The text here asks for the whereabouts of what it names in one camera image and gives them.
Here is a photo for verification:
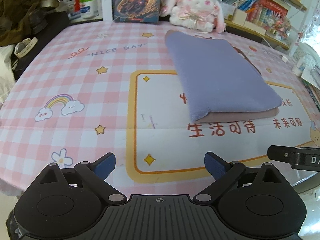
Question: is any purple and pink sweater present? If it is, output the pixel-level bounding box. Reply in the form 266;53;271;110
164;30;282;123

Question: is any stack of books right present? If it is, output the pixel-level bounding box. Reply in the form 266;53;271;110
302;79;319;111

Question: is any white paper note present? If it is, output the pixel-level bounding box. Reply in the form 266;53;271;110
301;67;319;89

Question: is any pink checkered desk mat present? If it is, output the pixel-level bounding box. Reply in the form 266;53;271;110
1;22;319;196

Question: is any white charger plug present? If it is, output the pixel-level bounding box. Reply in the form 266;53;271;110
281;56;288;63

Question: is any colourful toy bouquet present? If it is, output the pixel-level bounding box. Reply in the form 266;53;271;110
264;11;291;40

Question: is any flat beige box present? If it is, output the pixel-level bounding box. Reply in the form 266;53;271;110
244;21;266;35

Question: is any red boxed book set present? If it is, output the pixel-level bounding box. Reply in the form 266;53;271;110
247;0;288;29

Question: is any white smart watch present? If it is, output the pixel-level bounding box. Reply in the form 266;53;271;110
14;37;38;59

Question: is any wooden bookshelf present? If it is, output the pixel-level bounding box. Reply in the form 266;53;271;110
96;0;311;51

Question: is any pink white bunny plush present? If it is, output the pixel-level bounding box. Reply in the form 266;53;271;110
159;0;225;34

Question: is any white cream jar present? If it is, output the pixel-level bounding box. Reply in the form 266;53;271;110
80;0;99;19

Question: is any Harry Potter book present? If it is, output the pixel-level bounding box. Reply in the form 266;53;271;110
113;0;161;23

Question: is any dark olive jacket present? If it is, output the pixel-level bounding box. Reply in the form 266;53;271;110
1;0;48;47

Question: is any white charger cable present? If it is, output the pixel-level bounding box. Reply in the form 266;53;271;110
249;27;283;57

